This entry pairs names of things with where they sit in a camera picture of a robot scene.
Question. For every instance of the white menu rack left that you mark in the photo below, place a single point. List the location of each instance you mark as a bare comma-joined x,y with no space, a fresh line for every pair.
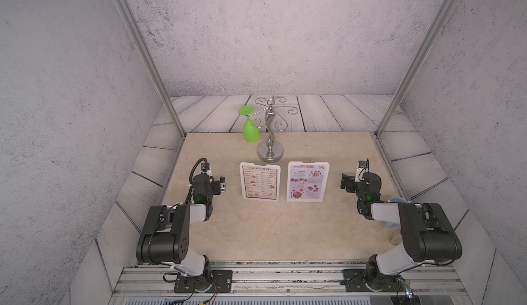
260,181

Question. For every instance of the light blue cup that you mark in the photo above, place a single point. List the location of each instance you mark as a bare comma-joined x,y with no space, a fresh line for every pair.
394,200

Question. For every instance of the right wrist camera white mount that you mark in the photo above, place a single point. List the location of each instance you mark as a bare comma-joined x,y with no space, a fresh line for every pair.
363,167

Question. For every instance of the metal frame post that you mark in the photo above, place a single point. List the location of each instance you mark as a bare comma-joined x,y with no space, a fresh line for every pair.
131,24
433,31

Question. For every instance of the chrome glass holder stand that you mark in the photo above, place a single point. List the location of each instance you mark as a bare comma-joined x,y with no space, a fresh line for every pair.
271,150

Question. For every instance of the white menu rack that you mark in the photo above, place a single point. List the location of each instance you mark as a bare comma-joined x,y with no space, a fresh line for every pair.
260,181
307,181

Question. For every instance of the pink special menu sheet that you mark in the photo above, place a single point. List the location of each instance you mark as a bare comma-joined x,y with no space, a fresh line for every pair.
308,181

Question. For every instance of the left metal frame post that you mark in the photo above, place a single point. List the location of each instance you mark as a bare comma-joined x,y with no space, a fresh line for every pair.
131,24

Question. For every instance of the green plastic wine glass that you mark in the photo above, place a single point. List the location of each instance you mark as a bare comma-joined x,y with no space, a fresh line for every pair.
250,131

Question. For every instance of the white menu rack right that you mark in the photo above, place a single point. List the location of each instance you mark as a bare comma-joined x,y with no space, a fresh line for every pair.
307,181

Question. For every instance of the dim sum inn menu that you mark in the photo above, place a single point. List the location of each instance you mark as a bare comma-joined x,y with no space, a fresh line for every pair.
260,183

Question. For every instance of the right metal frame post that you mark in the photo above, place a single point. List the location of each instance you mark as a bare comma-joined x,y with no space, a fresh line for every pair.
433,31

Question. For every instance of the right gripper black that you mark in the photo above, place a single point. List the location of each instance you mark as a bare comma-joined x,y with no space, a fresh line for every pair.
351,183

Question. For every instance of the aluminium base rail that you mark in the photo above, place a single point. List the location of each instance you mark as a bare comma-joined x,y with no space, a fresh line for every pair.
290,282

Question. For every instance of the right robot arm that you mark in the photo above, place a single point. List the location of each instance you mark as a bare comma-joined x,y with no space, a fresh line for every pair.
427,234

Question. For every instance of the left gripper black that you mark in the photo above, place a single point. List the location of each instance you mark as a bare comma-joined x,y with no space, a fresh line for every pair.
216,189

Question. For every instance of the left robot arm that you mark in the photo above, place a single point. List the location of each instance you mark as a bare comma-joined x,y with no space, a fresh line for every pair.
165,240

